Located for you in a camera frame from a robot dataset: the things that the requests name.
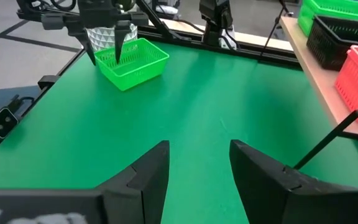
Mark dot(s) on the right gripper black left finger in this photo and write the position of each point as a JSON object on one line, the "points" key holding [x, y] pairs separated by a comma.
{"points": [[148, 193]]}

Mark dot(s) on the succulent in white patterned pot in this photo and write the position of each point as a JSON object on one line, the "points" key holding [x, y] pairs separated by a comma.
{"points": [[104, 37]]}

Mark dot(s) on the green plastic basket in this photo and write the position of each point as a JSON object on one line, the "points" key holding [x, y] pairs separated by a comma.
{"points": [[337, 7], [141, 71]]}

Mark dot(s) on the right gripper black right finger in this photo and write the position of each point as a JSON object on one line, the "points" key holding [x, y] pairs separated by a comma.
{"points": [[256, 186]]}

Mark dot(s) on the black table-level camera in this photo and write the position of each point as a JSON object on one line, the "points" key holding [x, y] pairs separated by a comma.
{"points": [[2, 123]]}

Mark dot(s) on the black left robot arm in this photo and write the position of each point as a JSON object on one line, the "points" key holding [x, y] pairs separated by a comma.
{"points": [[214, 15]]}

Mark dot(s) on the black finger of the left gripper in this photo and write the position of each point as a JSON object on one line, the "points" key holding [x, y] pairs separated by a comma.
{"points": [[120, 37], [85, 43]]}

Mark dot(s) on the wooden shelf with black frame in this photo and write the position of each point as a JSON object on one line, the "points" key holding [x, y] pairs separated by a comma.
{"points": [[319, 84]]}

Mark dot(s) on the green table mat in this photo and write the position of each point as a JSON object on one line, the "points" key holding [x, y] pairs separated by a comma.
{"points": [[197, 109]]}

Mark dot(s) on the black plastic basket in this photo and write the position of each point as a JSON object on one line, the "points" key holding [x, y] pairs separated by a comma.
{"points": [[325, 46]]}

